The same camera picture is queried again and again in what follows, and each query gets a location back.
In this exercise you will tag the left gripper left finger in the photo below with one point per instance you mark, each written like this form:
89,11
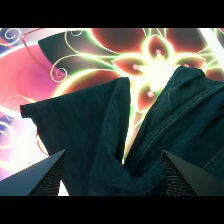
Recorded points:
40,178

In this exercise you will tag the dark blue jeans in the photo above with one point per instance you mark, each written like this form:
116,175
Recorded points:
160,133

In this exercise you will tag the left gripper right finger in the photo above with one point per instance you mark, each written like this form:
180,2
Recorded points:
186,178

